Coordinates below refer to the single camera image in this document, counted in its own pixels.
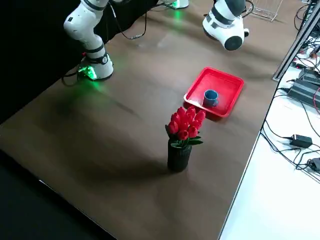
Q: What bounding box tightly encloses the blue enamel cup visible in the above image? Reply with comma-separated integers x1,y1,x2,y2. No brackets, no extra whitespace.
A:
202,89,221,108

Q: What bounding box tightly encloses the red plastic tray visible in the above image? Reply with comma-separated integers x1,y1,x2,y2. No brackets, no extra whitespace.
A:
183,66,245,119

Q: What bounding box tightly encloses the red tulip bouquet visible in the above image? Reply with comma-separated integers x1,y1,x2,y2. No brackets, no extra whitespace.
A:
164,105,207,149

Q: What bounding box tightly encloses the black ribbed vase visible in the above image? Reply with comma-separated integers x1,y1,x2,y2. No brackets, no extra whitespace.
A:
166,142,193,173

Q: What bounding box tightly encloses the black power adapter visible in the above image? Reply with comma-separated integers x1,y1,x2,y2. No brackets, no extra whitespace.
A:
289,133,314,149
308,156,320,171

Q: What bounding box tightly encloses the black power supply brick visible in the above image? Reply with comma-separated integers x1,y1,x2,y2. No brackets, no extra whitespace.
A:
300,68,320,86
286,78,320,105

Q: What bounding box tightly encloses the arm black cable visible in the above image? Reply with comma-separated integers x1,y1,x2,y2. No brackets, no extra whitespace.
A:
106,0,149,41

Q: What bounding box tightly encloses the white wire cup rack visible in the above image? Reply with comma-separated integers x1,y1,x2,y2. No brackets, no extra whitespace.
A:
249,0,285,23

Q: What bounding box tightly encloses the aluminium frame post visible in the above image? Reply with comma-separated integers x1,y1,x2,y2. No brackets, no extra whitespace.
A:
272,0,320,82

